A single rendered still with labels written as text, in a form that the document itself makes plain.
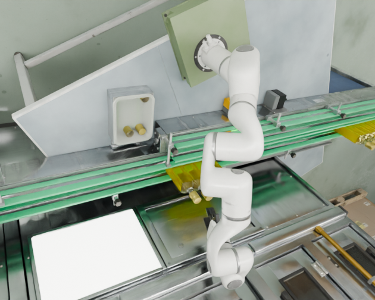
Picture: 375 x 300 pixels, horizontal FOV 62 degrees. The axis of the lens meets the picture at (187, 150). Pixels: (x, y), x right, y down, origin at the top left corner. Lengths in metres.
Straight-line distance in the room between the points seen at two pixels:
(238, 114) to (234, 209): 0.27
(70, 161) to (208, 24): 0.78
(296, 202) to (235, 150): 0.84
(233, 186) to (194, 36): 0.66
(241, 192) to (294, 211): 0.79
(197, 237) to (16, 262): 0.67
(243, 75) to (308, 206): 0.92
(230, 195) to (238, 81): 0.34
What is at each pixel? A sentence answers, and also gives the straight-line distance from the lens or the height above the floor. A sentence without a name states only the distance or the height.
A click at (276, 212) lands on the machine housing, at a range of 1.58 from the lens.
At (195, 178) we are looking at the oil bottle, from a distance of 1.34.
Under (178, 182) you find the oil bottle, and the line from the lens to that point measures 1.34.
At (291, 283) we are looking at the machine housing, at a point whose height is 1.54.
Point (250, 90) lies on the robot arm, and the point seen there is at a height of 1.24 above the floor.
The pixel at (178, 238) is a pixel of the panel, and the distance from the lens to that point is 1.31.
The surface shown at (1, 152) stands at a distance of 1.86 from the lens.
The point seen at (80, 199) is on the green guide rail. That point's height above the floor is 0.95.
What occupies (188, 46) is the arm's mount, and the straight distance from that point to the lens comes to 1.29.
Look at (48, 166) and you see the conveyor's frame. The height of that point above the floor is 0.82.
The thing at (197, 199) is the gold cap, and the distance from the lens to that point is 1.27.
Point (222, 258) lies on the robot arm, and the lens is 0.98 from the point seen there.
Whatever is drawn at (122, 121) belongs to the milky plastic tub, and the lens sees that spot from 1.38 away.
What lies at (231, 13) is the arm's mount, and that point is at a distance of 1.34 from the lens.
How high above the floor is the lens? 1.90
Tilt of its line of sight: 44 degrees down
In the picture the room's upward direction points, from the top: 140 degrees clockwise
